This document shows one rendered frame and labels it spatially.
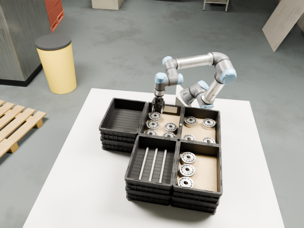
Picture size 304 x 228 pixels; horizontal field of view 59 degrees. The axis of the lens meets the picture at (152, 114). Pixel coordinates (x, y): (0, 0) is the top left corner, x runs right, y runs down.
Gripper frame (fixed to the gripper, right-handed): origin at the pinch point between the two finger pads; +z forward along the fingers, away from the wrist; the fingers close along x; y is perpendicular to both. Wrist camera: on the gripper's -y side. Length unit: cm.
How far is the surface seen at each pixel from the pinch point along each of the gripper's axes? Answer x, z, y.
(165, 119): 6.1, 17.7, -9.9
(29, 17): -214, 41, -182
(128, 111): -26.2, 19.9, -13.8
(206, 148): 39.2, 6.3, 21.7
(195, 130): 31.7, 15.7, -2.1
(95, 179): -34, 28, 51
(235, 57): 100, 119, -293
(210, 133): 43.1, 15.0, -0.9
